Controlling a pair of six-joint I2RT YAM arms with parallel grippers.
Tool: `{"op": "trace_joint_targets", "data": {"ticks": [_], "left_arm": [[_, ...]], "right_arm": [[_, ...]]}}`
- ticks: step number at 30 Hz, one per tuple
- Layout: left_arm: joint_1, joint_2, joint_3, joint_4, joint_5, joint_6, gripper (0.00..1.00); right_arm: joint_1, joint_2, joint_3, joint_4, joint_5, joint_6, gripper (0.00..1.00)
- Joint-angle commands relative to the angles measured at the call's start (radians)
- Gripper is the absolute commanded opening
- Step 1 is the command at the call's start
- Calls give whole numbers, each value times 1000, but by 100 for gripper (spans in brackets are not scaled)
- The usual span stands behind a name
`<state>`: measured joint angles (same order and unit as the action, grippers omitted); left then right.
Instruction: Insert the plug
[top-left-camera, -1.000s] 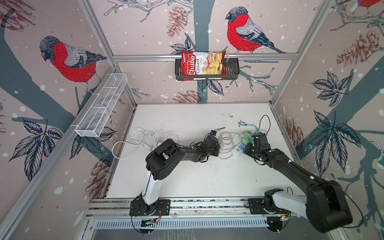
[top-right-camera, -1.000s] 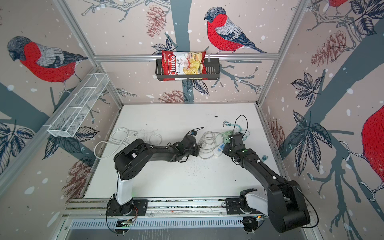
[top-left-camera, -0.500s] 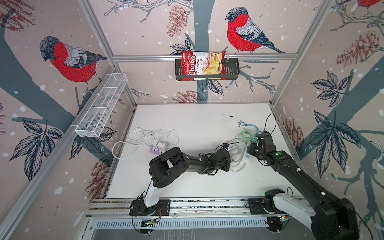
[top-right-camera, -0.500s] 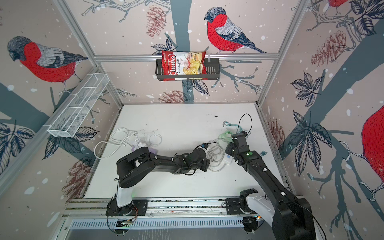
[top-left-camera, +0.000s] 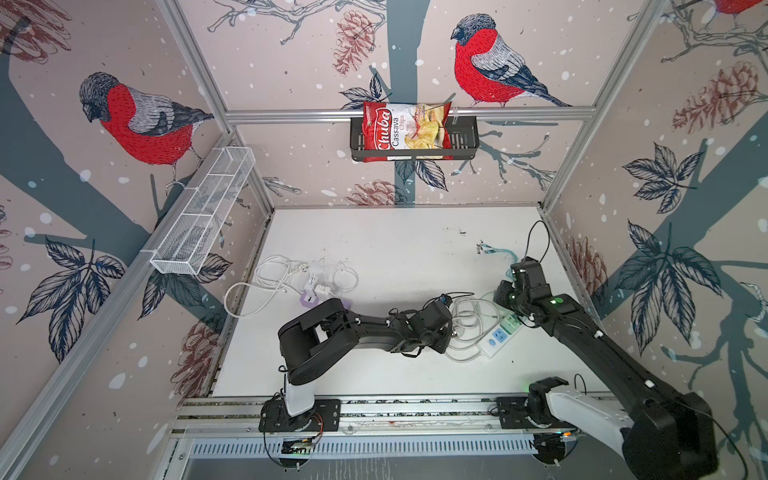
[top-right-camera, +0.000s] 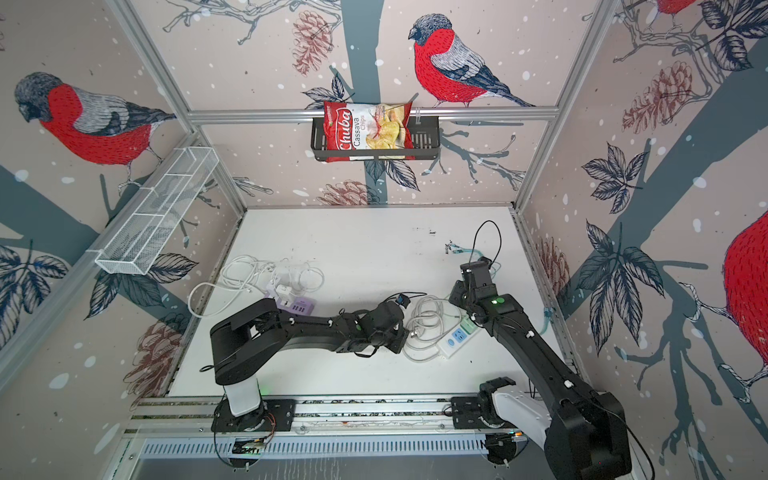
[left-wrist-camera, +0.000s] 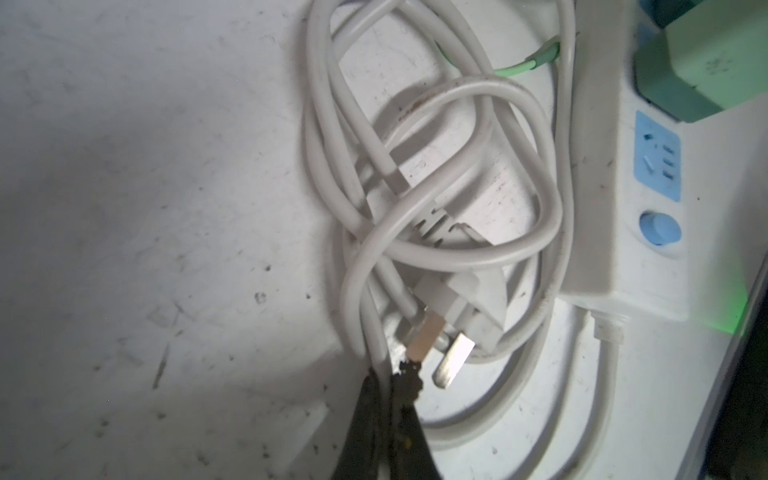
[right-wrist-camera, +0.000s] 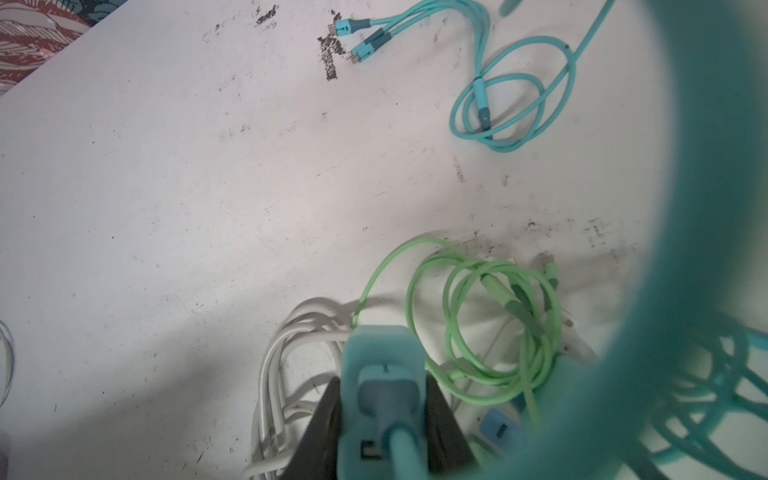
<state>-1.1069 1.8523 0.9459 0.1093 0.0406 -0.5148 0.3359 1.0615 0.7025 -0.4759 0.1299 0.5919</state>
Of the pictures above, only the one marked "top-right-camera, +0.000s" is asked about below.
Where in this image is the green teal cable tangle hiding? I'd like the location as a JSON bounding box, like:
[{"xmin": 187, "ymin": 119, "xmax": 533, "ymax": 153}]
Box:
[{"xmin": 446, "ymin": 239, "xmax": 553, "ymax": 337}]

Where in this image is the white power strip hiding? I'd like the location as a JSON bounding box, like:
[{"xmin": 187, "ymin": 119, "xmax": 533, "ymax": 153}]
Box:
[{"xmin": 437, "ymin": 318, "xmax": 479, "ymax": 359}]

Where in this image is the purple power strip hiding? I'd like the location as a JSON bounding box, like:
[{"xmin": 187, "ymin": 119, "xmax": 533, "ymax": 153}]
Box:
[{"xmin": 277, "ymin": 297, "xmax": 315, "ymax": 316}]

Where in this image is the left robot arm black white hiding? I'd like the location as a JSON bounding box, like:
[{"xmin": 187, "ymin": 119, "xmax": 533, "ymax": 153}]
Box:
[{"xmin": 210, "ymin": 293, "xmax": 411, "ymax": 418}]

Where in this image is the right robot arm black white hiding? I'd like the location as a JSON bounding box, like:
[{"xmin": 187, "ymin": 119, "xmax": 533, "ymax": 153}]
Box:
[{"xmin": 449, "ymin": 257, "xmax": 632, "ymax": 479}]

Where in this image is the red cassava chips bag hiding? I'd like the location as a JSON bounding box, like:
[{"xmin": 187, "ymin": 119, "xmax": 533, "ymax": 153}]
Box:
[{"xmin": 323, "ymin": 102, "xmax": 413, "ymax": 162}]

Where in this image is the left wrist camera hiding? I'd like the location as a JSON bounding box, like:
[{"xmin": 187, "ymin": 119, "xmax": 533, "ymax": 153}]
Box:
[{"xmin": 395, "ymin": 293, "xmax": 411, "ymax": 309}]

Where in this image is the purple strip white cable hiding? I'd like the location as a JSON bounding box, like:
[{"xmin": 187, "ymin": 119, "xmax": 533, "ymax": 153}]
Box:
[{"xmin": 187, "ymin": 254, "xmax": 326, "ymax": 319}]

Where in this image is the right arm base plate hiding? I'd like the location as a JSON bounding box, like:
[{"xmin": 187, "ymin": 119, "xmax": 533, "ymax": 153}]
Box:
[{"xmin": 448, "ymin": 396, "xmax": 517, "ymax": 430}]

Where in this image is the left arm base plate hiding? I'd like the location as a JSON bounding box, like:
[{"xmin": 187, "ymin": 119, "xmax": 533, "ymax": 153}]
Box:
[{"xmin": 211, "ymin": 397, "xmax": 297, "ymax": 433}]

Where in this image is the black wall basket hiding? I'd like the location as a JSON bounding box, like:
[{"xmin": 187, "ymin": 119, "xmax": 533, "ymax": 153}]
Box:
[{"xmin": 310, "ymin": 117, "xmax": 441, "ymax": 162}]

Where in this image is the white wire mesh shelf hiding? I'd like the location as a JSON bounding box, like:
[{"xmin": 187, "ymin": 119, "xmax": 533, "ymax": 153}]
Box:
[{"xmin": 95, "ymin": 146, "xmax": 219, "ymax": 275}]

